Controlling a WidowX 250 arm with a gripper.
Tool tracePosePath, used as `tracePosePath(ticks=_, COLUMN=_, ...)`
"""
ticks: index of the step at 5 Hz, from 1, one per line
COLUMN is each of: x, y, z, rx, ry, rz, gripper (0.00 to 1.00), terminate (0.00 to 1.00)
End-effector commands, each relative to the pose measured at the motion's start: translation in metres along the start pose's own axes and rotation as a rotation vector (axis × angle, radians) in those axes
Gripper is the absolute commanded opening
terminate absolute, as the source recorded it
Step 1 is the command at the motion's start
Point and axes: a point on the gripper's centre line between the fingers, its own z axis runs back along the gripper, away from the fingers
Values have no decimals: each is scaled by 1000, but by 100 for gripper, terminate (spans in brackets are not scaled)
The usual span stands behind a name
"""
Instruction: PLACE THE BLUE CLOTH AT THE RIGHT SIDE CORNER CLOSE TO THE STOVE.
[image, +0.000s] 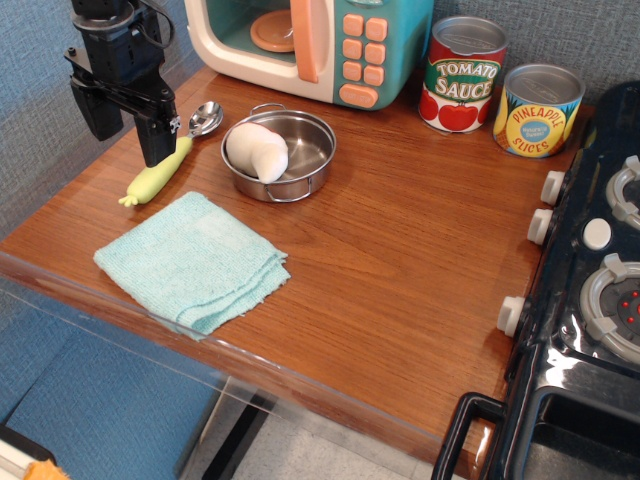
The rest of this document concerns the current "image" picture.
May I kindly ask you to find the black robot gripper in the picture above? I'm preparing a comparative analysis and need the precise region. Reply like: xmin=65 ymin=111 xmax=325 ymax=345
xmin=66 ymin=9 xmax=181 ymax=168

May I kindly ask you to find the light blue cloth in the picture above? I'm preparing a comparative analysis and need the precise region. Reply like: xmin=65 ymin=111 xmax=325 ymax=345
xmin=94 ymin=192 xmax=290 ymax=338

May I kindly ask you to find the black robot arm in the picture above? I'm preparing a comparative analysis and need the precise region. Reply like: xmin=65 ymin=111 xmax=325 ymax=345
xmin=65 ymin=0 xmax=180 ymax=167

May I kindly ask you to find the white stove knob middle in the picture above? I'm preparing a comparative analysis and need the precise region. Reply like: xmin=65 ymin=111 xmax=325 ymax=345
xmin=527 ymin=209 xmax=553 ymax=246

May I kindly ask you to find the white stove knob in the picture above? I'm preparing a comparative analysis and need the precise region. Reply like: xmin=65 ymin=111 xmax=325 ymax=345
xmin=540 ymin=170 xmax=565 ymax=206
xmin=497 ymin=296 xmax=525 ymax=338
xmin=527 ymin=209 xmax=553 ymax=246

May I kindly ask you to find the white stove knob lower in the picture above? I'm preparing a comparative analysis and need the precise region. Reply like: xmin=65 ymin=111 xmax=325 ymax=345
xmin=497 ymin=296 xmax=525 ymax=338

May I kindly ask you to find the white stove knob upper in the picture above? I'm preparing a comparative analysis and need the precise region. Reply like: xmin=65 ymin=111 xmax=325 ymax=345
xmin=540 ymin=170 xmax=565 ymax=206

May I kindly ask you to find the black toy stove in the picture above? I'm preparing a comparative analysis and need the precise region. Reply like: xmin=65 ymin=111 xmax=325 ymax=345
xmin=433 ymin=81 xmax=639 ymax=479

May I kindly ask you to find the white plush toy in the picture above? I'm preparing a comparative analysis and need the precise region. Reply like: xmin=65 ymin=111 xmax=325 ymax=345
xmin=225 ymin=122 xmax=289 ymax=184

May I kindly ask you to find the small steel pot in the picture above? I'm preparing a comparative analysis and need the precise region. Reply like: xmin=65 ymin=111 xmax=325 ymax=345
xmin=221 ymin=103 xmax=337 ymax=204

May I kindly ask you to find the orange microwave turntable plate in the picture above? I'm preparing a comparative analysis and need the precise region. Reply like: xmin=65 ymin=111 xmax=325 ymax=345
xmin=250 ymin=9 xmax=294 ymax=53

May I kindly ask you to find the teal toy microwave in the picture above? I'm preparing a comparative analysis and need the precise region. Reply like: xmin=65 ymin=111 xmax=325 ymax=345
xmin=185 ymin=1 xmax=433 ymax=111

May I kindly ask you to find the clear acrylic table barrier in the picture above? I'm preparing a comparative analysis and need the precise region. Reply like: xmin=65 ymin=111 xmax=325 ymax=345
xmin=1 ymin=255 xmax=432 ymax=479

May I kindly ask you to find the tomato sauce can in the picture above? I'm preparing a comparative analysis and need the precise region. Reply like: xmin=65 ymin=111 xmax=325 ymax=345
xmin=419 ymin=16 xmax=508 ymax=133

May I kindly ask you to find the pineapple slices can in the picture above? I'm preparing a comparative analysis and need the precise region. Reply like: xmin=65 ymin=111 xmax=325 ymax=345
xmin=493 ymin=63 xmax=585 ymax=159

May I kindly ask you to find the green handled metal spoon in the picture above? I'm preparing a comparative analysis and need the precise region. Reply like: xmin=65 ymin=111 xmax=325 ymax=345
xmin=118 ymin=101 xmax=224 ymax=207

